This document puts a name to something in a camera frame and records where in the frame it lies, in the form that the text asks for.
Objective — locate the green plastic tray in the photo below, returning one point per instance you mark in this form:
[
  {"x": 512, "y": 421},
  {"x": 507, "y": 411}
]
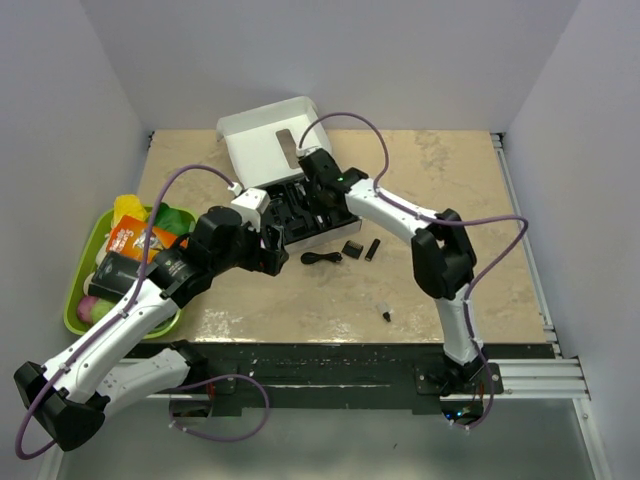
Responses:
[{"x": 87, "y": 266}]

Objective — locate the yellow plush toy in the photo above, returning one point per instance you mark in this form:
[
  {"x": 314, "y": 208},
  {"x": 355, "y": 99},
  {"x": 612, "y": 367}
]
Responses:
[{"x": 128, "y": 205}]

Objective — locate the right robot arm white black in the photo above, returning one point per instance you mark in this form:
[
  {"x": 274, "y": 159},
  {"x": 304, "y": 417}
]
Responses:
[{"x": 443, "y": 258}]

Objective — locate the orange razor package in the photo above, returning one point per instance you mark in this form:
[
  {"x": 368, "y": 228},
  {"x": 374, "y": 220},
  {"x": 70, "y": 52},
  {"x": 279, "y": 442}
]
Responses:
[{"x": 128, "y": 235}]

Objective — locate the white cardboard box lid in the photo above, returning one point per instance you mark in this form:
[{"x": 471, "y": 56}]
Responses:
[{"x": 261, "y": 142}]

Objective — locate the light green ball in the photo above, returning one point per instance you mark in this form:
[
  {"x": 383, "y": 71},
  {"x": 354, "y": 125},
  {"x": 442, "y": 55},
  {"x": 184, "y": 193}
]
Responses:
[{"x": 100, "y": 309}]

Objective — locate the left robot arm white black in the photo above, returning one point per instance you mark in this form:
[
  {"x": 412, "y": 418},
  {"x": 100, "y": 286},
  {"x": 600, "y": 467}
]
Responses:
[{"x": 72, "y": 394}]

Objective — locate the green plush toy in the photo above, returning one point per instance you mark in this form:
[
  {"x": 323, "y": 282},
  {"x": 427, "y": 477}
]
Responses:
[{"x": 170, "y": 217}]

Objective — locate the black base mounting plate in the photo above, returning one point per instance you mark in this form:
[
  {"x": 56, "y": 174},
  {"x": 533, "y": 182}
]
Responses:
[{"x": 328, "y": 376}]

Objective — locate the black product box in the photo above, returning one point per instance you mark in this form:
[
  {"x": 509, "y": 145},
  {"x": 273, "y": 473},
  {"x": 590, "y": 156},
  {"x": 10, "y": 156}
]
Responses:
[{"x": 113, "y": 277}]

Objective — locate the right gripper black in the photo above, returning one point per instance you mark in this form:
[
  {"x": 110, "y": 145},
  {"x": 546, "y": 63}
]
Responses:
[{"x": 309, "y": 187}]

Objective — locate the pink ball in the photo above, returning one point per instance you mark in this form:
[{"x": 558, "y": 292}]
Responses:
[{"x": 84, "y": 308}]

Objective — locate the small oil bottle black cap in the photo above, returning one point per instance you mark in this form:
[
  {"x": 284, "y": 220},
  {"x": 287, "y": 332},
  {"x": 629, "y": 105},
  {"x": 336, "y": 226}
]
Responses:
[{"x": 384, "y": 311}]

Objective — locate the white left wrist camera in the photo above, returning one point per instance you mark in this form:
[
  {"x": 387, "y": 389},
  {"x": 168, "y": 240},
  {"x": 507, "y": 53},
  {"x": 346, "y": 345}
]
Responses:
[{"x": 250, "y": 203}]

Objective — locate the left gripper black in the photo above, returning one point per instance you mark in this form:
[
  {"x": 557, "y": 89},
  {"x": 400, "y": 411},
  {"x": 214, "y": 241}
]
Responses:
[{"x": 264, "y": 259}]

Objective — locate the aluminium frame rail right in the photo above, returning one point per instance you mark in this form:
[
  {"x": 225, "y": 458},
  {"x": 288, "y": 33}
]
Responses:
[{"x": 581, "y": 404}]

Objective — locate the black plastic insert tray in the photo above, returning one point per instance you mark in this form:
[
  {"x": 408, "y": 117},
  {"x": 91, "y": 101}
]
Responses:
[{"x": 304, "y": 226}]

